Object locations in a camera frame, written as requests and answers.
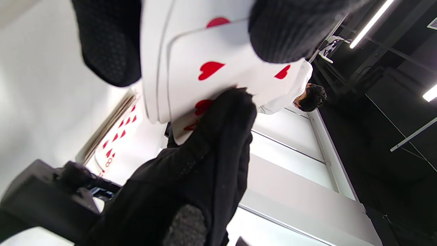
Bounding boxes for person's right hand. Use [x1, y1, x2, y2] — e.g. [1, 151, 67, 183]
[77, 87, 257, 246]

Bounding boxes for person's left hand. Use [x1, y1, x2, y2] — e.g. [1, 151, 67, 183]
[71, 0, 362, 87]

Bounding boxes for pile of hearts cards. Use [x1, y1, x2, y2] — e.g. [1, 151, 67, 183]
[76, 91, 140, 178]

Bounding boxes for red hearts playing card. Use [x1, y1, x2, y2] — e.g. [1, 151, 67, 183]
[156, 0, 255, 121]
[167, 20, 306, 146]

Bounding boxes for white device on pole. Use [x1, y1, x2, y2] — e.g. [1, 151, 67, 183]
[318, 34, 352, 64]

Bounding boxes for silver metal pole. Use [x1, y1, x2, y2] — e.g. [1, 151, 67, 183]
[309, 15, 348, 64]

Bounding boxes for long ceiling light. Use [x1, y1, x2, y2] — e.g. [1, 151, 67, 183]
[423, 84, 437, 102]
[349, 0, 395, 49]

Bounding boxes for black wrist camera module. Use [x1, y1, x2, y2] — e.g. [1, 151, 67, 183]
[0, 159, 121, 244]

